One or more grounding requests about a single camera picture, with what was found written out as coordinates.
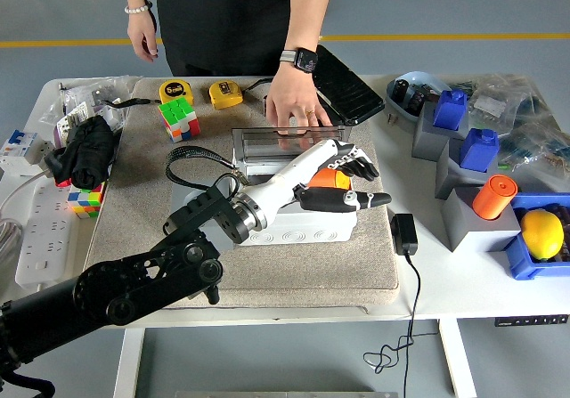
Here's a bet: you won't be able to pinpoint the person's right hand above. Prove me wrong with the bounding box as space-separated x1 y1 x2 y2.
126 12 160 63

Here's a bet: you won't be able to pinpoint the person's left hand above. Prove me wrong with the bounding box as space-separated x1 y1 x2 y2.
265 63 333 134

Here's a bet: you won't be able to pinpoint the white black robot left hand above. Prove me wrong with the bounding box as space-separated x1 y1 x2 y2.
242 138 393 226

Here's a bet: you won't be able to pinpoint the orange cylindrical battery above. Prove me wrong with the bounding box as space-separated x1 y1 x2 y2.
309 168 353 192
472 174 520 222

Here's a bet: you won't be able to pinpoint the grey junction box clear lid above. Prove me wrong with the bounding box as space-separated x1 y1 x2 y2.
230 126 360 247

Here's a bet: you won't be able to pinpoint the black smartwatch grey band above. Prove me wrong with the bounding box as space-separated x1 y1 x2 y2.
279 46 320 75

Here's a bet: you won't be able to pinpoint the yellow tape measure round label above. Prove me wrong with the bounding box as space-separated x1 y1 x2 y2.
159 80 196 105

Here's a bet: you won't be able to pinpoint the yellow tape measure square label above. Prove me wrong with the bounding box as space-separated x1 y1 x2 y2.
208 80 245 110

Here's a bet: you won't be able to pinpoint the clear bags with small hardware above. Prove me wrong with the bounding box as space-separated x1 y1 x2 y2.
39 75 143 134

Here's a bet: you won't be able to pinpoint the large colourful puzzle cube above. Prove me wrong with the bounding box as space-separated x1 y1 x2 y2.
157 97 201 144

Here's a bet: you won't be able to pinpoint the person's torso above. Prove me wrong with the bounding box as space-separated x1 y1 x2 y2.
155 0 338 77

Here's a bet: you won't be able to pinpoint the grey-brown fabric mat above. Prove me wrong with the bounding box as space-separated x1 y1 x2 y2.
86 76 401 313

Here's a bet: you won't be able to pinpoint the grey holder block with hole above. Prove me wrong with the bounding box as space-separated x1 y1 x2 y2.
170 179 235 253

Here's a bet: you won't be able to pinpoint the light blue bowl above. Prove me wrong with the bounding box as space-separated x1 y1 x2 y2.
385 70 451 123

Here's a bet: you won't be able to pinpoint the black power adapter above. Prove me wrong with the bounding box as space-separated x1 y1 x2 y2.
390 213 419 256

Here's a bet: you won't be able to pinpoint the black cloth bundle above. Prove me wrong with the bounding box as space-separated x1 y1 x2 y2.
44 115 120 191

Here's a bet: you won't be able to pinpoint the blue plastic block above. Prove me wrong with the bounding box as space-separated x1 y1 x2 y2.
433 89 468 132
458 127 500 172

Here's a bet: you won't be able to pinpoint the white circuit breaker blue lever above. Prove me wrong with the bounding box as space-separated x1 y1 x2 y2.
0 129 55 177

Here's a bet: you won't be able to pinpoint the small colourful puzzle cube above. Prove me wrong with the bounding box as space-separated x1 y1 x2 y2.
67 182 107 220

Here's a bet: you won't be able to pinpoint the white power strip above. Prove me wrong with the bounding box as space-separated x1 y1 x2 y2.
15 179 75 290

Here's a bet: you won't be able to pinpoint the clear bags of parts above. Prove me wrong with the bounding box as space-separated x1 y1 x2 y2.
449 72 570 194

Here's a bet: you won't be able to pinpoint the blue plastic bin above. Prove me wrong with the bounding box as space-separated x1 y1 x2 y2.
503 192 570 281

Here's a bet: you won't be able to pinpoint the white table leg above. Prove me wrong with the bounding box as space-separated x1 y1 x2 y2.
437 319 477 398
112 328 146 398

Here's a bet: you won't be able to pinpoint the yellow lemon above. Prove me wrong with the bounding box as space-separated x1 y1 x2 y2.
519 209 566 261

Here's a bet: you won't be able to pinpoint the black table control panel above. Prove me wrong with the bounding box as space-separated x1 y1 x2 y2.
493 314 570 328

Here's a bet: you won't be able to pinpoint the white bead bracelet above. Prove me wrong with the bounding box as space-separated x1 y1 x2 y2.
123 0 154 15

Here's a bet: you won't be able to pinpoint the black tape measure strap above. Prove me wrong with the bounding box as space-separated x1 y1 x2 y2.
102 97 162 108

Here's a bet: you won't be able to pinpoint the black adapter cord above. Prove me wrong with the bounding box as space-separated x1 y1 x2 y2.
362 253 440 398

